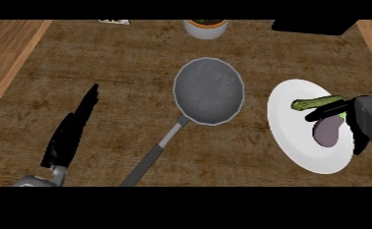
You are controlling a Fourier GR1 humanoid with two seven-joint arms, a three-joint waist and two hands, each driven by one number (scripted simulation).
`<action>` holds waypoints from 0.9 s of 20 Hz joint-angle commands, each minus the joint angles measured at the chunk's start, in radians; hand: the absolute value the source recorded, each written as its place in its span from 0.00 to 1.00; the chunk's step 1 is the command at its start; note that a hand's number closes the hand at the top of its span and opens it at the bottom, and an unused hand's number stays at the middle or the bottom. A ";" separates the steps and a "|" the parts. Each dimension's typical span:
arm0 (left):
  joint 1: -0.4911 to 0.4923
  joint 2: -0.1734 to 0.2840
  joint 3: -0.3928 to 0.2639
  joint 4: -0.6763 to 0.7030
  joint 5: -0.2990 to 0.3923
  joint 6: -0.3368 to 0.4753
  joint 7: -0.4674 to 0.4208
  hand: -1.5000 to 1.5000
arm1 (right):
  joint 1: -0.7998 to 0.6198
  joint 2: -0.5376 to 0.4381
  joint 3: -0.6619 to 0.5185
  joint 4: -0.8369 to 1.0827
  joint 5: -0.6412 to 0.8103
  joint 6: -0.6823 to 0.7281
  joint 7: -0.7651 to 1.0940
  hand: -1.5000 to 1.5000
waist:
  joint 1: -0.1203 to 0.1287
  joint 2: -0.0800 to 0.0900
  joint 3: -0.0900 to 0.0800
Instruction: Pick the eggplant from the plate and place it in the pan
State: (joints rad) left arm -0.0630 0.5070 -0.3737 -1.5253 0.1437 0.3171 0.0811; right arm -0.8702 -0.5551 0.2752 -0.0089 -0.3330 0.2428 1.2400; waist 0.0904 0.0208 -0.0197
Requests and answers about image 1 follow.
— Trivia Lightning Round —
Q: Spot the white plant pot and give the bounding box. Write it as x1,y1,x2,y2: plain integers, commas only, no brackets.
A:
182,19,231,40

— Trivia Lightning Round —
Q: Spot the patterned white packet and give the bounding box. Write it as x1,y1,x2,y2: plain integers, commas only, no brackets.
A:
98,19,132,26

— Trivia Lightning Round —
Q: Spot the grey frying pan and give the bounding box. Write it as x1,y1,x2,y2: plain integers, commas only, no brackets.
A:
120,56,245,188

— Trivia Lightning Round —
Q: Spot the white plate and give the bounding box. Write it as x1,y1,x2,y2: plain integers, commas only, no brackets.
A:
266,79,356,175

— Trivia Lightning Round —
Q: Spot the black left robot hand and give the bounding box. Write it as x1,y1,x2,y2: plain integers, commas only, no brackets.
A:
40,83,101,169

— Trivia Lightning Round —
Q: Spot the purple eggplant with green stem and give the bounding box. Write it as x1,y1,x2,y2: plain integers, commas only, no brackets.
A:
290,94,352,148

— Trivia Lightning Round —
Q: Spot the black appliance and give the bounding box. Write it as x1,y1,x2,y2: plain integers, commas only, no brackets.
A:
270,19,361,36

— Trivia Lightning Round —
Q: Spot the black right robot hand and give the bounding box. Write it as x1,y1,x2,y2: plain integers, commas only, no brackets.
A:
304,94,372,156

